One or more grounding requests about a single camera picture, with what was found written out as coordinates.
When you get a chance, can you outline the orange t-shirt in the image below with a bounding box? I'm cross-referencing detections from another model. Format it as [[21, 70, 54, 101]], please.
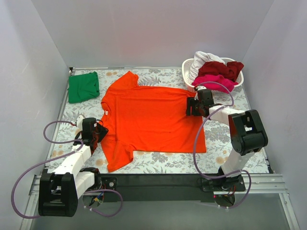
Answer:
[[101, 71, 206, 172]]

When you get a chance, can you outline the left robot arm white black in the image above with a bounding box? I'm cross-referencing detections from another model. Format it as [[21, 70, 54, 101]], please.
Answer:
[[38, 115, 108, 217]]

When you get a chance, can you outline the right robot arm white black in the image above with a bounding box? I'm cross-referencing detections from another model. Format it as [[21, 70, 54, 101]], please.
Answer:
[[186, 89, 268, 191]]

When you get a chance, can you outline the magenta pink t-shirt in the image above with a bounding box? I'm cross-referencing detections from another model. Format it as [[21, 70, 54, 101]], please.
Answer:
[[192, 75, 238, 93]]

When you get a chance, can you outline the white plastic laundry basket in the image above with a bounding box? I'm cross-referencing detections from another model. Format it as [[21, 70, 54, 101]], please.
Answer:
[[181, 58, 244, 92]]

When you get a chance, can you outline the floral patterned table mat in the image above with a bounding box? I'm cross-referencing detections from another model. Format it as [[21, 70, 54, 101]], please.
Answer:
[[46, 68, 269, 173]]

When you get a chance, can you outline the folded green t-shirt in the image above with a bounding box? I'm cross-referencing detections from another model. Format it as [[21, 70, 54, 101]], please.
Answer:
[[68, 71, 100, 104]]

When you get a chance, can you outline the dark red t-shirt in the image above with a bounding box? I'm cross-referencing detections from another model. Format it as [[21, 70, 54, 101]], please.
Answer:
[[198, 61, 244, 82]]

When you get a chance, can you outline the white t-shirt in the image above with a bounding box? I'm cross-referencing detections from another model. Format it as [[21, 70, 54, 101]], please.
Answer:
[[189, 51, 226, 81]]

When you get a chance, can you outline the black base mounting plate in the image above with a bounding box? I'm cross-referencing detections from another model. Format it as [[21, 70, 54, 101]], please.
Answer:
[[98, 174, 247, 203]]

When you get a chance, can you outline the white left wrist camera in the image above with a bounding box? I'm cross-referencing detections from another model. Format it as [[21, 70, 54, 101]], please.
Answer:
[[76, 115, 85, 129]]

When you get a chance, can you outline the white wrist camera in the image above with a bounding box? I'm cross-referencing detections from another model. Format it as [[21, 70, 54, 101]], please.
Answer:
[[195, 86, 206, 92], [76, 115, 85, 129]]

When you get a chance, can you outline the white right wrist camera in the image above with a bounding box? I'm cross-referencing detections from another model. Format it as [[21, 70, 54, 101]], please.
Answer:
[[195, 86, 206, 92]]

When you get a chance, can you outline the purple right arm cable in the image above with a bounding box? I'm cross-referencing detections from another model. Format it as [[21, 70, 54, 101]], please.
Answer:
[[193, 81, 252, 209]]

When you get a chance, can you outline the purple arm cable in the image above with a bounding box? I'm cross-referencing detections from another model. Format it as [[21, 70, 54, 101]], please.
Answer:
[[193, 81, 252, 209], [11, 120, 123, 219]]

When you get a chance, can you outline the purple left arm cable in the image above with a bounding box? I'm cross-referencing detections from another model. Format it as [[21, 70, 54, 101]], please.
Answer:
[[11, 120, 123, 219]]

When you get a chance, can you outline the aluminium frame rail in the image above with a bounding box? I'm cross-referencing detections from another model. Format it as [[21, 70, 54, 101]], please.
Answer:
[[29, 173, 289, 195]]

